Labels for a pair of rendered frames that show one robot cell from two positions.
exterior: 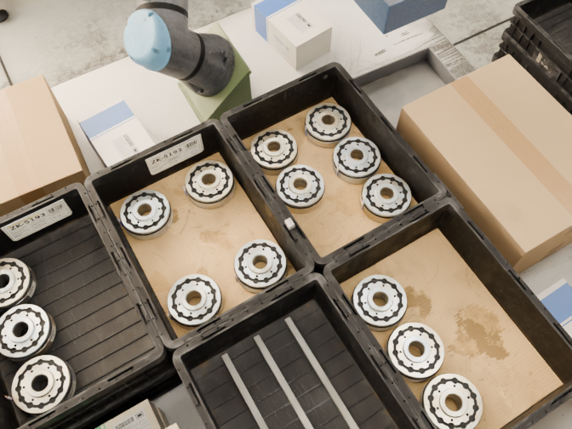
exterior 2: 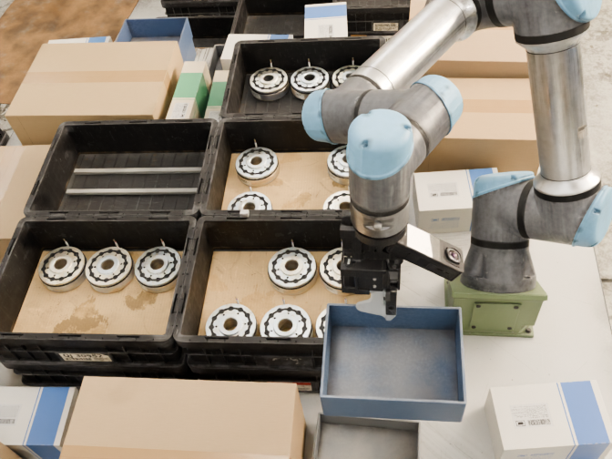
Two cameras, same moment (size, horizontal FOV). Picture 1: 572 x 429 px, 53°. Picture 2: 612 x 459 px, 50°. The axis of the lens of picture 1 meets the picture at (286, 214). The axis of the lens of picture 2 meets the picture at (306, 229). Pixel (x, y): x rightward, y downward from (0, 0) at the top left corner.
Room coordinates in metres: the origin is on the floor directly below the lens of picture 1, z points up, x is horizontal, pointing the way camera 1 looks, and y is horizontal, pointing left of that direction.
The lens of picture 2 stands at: (1.15, -0.60, 1.99)
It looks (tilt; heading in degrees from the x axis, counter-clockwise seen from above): 52 degrees down; 130
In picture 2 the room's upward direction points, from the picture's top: 9 degrees counter-clockwise
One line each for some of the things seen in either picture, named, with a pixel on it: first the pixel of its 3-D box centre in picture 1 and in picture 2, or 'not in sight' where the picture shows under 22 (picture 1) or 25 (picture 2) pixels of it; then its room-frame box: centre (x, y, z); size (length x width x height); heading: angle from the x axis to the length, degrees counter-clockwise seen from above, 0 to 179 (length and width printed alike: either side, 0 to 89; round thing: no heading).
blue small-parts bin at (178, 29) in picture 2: not in sight; (153, 42); (-0.25, 0.47, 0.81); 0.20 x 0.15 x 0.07; 29
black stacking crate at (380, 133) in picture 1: (327, 169); (288, 291); (0.64, -0.09, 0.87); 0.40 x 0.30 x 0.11; 30
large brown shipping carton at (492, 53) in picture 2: not in sight; (480, 56); (0.64, 0.85, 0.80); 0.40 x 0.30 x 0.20; 25
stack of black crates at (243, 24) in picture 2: not in sight; (290, 47); (-0.28, 1.15, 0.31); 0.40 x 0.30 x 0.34; 28
